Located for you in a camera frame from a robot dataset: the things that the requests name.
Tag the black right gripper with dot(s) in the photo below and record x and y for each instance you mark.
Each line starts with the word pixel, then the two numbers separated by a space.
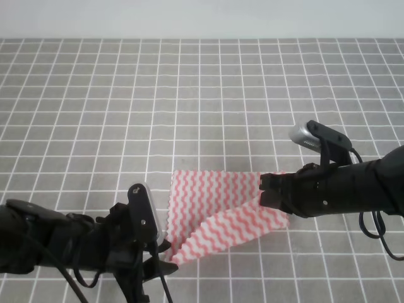
pixel 303 193

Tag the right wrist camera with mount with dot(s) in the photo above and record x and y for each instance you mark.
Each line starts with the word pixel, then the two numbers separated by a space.
pixel 332 145

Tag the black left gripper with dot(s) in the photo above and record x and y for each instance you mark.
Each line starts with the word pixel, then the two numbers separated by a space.
pixel 131 262

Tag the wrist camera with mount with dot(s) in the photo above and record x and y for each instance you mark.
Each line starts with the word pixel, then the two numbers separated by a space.
pixel 144 218
pixel 332 145

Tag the grey checked tablecloth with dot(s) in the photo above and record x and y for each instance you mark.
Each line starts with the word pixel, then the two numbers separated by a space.
pixel 83 119

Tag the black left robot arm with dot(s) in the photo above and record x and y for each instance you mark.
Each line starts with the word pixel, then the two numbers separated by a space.
pixel 81 247

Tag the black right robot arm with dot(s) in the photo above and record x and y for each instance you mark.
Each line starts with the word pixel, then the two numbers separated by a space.
pixel 369 186

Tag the pink white wavy striped towel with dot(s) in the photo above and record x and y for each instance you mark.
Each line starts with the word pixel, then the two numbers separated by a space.
pixel 212 211

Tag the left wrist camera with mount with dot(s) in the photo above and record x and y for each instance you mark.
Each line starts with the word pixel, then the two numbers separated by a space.
pixel 144 218

